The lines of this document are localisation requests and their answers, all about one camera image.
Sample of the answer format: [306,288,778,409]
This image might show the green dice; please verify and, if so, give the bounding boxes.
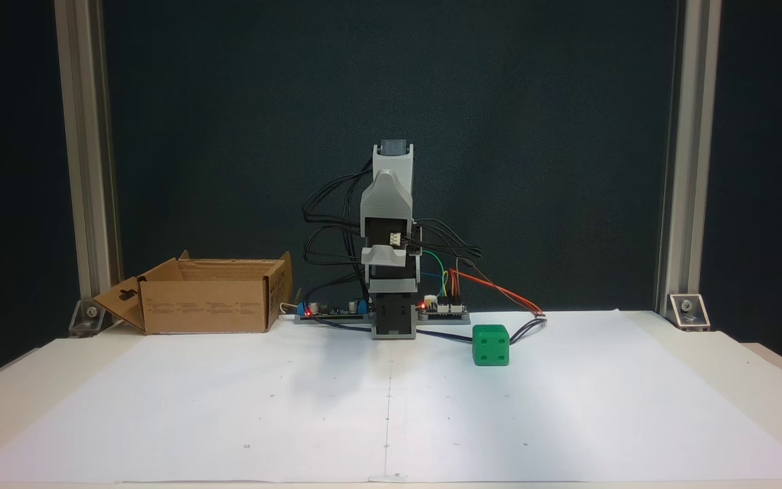
[472,324,510,367]

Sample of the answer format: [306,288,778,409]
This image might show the circuit board with white connector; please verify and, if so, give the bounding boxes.
[417,295,471,325]

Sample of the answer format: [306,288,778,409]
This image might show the blue circuit board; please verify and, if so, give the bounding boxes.
[295,299,373,325]

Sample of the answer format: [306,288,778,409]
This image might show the brown cardboard box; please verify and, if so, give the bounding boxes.
[92,250,295,335]

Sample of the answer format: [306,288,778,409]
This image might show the black arm servo cable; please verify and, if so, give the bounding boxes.
[301,158,375,313]

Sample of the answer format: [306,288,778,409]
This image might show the black gripper servo cable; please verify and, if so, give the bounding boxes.
[414,217,484,274]

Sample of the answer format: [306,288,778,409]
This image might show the green jumper wire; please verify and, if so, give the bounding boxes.
[421,250,449,301]

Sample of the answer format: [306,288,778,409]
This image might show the dark power cable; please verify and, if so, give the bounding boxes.
[295,311,374,335]

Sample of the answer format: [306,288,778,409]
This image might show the orange red wire bundle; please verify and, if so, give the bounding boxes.
[449,268,545,319]

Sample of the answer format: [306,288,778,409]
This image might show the dark cable with white plug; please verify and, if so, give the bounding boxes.
[415,314,548,344]

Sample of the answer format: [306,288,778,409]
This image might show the aluminium frame post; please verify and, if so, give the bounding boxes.
[656,0,723,314]
[54,0,124,320]

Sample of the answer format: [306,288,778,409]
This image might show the metal corner bracket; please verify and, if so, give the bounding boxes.
[69,299,107,338]
[667,293,711,332]

